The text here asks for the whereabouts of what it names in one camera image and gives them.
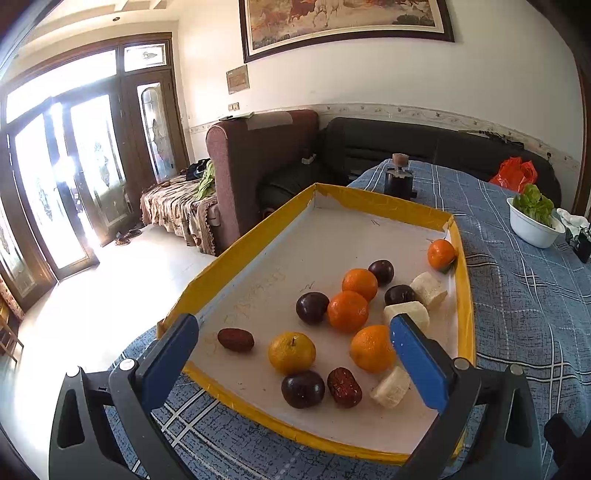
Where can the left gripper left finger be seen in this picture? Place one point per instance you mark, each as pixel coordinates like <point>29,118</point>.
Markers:
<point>82,444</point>

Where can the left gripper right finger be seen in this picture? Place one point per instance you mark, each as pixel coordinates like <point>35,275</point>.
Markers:
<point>507,444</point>

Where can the large sugarcane piece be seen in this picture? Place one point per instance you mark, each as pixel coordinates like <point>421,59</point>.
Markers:
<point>392,389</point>

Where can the small sugarcane piece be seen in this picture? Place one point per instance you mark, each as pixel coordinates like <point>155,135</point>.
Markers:
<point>429,290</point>

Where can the wrinkled red jujube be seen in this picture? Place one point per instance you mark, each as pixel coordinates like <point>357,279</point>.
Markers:
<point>344,389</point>

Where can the dark plum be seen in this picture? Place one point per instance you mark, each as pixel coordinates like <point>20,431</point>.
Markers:
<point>399,294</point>
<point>303,390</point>
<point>311,307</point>
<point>383,270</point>

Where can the mandarin with green leaf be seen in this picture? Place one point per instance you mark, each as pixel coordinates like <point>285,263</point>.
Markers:
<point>442,255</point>

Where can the yellowish mandarin orange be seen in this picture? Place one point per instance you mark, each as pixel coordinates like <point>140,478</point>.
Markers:
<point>291,353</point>

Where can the blue plaid tablecloth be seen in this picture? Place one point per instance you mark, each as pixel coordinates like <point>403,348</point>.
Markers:
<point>532,308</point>

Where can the yellow rimmed white tray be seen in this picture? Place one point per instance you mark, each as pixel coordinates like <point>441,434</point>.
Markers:
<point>293,319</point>

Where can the white bowl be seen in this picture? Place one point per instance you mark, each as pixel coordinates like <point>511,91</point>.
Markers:
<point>533,232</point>

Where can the right black cup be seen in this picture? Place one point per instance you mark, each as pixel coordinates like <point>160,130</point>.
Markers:
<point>581,245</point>

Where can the green lettuce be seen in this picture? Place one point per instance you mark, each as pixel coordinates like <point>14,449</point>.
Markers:
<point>531,202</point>

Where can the white green cloth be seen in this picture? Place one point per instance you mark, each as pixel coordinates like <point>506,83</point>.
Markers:
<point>574,224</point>

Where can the left black holder with cork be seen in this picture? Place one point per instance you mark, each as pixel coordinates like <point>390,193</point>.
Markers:
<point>399,178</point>

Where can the red plastic bag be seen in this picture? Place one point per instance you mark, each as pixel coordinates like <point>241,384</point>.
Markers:
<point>515,174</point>

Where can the patterned covered bench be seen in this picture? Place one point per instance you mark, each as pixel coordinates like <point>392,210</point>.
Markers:
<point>182,205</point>

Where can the black sofa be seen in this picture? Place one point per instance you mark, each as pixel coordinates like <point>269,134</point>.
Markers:
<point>347,147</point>

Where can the maroon armchair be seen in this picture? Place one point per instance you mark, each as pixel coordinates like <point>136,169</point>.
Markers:
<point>245,149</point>

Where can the wooden glass door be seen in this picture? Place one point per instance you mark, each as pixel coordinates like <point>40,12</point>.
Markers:
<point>84,134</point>

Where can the small wall plaque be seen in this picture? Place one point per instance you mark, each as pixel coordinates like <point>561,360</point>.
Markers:
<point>237,79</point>

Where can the framed wall painting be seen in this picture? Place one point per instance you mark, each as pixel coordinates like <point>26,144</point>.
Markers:
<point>269,27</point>

